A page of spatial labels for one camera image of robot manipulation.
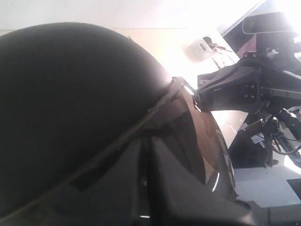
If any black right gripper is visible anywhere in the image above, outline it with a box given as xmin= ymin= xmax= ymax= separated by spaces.
xmin=196 ymin=32 xmax=301 ymax=113

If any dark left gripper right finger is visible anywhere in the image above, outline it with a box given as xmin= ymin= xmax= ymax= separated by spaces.
xmin=148 ymin=137 xmax=301 ymax=226

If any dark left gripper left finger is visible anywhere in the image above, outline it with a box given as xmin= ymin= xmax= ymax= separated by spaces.
xmin=0 ymin=139 xmax=150 ymax=226

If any black helmet with visor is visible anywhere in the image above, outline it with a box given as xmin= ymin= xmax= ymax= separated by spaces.
xmin=0 ymin=23 xmax=236 ymax=220

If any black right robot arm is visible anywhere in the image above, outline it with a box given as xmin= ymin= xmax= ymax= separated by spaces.
xmin=197 ymin=32 xmax=301 ymax=169

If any white perforated box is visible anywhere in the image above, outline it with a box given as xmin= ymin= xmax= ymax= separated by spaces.
xmin=190 ymin=36 xmax=215 ymax=61

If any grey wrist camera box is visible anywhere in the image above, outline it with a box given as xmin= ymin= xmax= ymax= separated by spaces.
xmin=242 ymin=12 xmax=296 ymax=34

